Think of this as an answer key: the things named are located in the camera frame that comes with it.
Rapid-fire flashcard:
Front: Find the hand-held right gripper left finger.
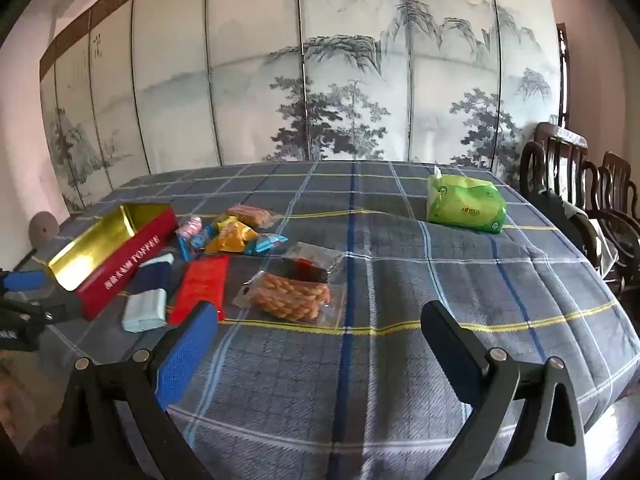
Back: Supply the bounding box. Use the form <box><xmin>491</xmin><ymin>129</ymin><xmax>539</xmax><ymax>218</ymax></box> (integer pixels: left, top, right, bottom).
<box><xmin>59</xmin><ymin>301</ymin><xmax>219</xmax><ymax>480</ymax></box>

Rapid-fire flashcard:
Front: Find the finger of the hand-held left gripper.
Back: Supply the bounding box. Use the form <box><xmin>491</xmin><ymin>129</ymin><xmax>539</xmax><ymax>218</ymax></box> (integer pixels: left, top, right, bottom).
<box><xmin>0</xmin><ymin>269</ymin><xmax>47</xmax><ymax>295</ymax></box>
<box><xmin>0</xmin><ymin>284</ymin><xmax>83</xmax><ymax>326</ymax></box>

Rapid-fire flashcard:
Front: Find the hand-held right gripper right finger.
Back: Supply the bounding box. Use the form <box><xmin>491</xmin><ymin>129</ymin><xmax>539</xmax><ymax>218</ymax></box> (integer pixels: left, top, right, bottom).
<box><xmin>420</xmin><ymin>301</ymin><xmax>587</xmax><ymax>480</ymax></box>

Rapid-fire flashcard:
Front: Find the light blue packet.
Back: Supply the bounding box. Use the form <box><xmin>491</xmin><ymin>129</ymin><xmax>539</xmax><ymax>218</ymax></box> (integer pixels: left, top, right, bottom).
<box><xmin>121</xmin><ymin>287</ymin><xmax>168</xmax><ymax>333</ymax></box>

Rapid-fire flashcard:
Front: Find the red tin box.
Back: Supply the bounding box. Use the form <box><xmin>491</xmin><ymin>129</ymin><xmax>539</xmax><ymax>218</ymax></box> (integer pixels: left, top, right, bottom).
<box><xmin>47</xmin><ymin>203</ymin><xmax>178</xmax><ymax>322</ymax></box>

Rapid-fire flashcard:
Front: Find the navy blue packet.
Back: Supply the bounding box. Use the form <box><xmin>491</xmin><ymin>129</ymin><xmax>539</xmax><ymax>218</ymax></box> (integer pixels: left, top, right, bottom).
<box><xmin>129</xmin><ymin>254</ymin><xmax>176</xmax><ymax>295</ymax></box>

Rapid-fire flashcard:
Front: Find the twisted dough snack packet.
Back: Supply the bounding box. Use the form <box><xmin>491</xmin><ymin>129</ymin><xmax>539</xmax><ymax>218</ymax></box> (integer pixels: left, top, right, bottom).
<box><xmin>234</xmin><ymin>270</ymin><xmax>348</xmax><ymax>322</ymax></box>

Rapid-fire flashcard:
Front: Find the large yellow snack packet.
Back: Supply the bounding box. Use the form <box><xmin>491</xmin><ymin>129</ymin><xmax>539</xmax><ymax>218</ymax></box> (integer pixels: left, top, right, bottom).
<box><xmin>205</xmin><ymin>223</ymin><xmax>258</xmax><ymax>255</ymax></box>

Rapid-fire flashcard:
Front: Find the pink white snack packet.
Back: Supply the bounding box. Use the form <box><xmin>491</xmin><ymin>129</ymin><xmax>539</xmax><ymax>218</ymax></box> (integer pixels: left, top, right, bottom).
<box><xmin>176</xmin><ymin>215</ymin><xmax>203</xmax><ymax>238</ymax></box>

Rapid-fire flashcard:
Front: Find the blue snack packet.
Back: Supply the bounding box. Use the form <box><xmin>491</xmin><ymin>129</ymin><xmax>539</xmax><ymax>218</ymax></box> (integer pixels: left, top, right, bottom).
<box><xmin>245</xmin><ymin>234</ymin><xmax>290</xmax><ymax>256</ymax></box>

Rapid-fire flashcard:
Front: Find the clear packet of orange snacks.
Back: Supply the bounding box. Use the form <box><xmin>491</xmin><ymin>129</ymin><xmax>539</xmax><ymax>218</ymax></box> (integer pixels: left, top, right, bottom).
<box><xmin>227</xmin><ymin>203</ymin><xmax>281</xmax><ymax>228</ymax></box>

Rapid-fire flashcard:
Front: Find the grey round disc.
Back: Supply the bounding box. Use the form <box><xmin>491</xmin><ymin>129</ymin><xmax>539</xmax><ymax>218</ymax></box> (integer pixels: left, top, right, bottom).
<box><xmin>28</xmin><ymin>211</ymin><xmax>59</xmax><ymax>243</ymax></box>

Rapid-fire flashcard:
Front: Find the grey plaid blanket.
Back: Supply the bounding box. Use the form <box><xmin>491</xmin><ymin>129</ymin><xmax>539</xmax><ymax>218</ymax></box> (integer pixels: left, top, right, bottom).
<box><xmin>10</xmin><ymin>160</ymin><xmax>640</xmax><ymax>480</ymax></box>

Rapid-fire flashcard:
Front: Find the small blue white candy packet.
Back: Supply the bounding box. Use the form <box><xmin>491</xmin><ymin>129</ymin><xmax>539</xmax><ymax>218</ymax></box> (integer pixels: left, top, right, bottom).
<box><xmin>190</xmin><ymin>226</ymin><xmax>218</xmax><ymax>253</ymax></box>

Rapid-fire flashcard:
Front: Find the green tissue pack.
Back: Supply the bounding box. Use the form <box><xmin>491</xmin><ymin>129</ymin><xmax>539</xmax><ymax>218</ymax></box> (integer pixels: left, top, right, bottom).
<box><xmin>426</xmin><ymin>165</ymin><xmax>507</xmax><ymax>235</ymax></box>

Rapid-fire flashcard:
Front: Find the clear packet with red label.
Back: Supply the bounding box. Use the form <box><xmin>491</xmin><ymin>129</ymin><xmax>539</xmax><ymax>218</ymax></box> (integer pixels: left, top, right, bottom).
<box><xmin>280</xmin><ymin>241</ymin><xmax>346</xmax><ymax>286</ymax></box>

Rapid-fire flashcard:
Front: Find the dark wooden chair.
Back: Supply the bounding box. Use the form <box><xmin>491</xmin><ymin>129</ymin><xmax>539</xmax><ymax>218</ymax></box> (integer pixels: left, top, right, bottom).
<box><xmin>519</xmin><ymin>122</ymin><xmax>606</xmax><ymax>271</ymax></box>
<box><xmin>585</xmin><ymin>151</ymin><xmax>640</xmax><ymax>301</ymax></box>

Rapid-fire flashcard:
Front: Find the painted folding screen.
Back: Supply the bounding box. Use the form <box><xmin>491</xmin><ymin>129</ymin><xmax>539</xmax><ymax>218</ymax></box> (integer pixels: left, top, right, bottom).
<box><xmin>39</xmin><ymin>0</ymin><xmax>562</xmax><ymax>211</ymax></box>

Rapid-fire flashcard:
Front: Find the dark wooden frame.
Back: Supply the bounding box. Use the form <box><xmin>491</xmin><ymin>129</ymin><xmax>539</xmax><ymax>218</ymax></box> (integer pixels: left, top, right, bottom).
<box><xmin>555</xmin><ymin>22</ymin><xmax>573</xmax><ymax>131</ymax></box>

